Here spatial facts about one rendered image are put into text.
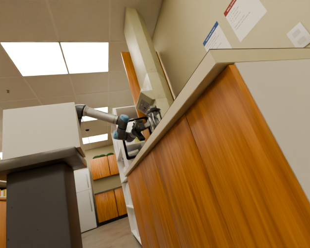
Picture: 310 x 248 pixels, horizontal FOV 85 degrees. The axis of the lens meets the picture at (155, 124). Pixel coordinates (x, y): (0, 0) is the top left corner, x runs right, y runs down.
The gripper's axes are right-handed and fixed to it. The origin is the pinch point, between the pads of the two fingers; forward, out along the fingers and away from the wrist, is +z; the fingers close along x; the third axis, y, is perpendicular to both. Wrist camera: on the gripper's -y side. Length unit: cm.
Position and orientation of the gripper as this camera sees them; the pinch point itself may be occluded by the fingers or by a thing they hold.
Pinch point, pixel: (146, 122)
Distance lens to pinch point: 125.5
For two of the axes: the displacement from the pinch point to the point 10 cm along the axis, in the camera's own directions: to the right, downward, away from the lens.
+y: -3.0, -8.8, 3.7
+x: 8.3, -0.5, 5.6
